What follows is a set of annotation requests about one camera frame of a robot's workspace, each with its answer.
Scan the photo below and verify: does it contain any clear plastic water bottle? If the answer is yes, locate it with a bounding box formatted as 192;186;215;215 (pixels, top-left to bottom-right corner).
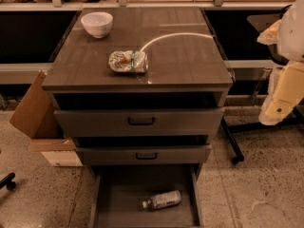
142;190;181;211

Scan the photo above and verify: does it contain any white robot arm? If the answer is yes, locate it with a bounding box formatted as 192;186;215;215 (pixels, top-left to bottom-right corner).
257;0;304;125

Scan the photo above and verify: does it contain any grey drawer cabinet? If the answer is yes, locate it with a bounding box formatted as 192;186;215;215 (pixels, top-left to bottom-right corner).
41;6;235;228

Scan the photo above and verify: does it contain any top grey drawer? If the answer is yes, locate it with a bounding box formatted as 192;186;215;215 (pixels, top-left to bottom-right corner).
54;108;223;137

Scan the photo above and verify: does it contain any middle grey drawer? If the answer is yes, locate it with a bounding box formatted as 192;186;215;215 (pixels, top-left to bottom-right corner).
76;144;211;165

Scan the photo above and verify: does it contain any bottom grey open drawer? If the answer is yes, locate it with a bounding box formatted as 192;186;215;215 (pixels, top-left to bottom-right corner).
89;164;203;228

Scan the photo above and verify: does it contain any crumpled snack bag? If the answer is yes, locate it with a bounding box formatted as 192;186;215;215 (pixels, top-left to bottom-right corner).
108;50;148;73

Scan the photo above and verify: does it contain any white ceramic bowl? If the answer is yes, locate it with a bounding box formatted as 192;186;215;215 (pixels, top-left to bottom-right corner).
81;12;113;38

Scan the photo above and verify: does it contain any brown cardboard box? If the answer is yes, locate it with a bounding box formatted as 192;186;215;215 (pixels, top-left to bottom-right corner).
9;71;82;167

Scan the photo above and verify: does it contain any black office chair caster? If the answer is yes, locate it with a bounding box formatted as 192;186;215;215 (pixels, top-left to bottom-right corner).
0;173;16;191

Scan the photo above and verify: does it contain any black top drawer handle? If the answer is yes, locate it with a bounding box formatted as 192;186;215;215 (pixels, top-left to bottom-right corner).
127;117;155;125

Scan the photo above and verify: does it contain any black drawer handle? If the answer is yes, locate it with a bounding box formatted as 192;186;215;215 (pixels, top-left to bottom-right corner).
127;117;155;125
135;153;158;161

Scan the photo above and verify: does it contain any black middle drawer handle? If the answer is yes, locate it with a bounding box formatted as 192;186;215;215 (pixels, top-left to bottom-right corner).
135;153;158;161

